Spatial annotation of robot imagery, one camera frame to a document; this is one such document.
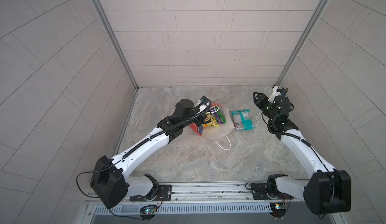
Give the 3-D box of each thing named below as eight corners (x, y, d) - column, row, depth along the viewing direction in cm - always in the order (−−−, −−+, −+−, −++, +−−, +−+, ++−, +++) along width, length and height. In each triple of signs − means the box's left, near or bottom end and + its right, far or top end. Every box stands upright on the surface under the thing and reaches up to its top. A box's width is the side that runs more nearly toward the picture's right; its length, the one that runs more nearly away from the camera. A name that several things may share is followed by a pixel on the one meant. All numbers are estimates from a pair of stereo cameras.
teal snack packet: (234, 130, 95) (235, 127, 92) (231, 113, 104) (232, 109, 100) (253, 130, 95) (255, 127, 92) (248, 113, 104) (250, 109, 100)
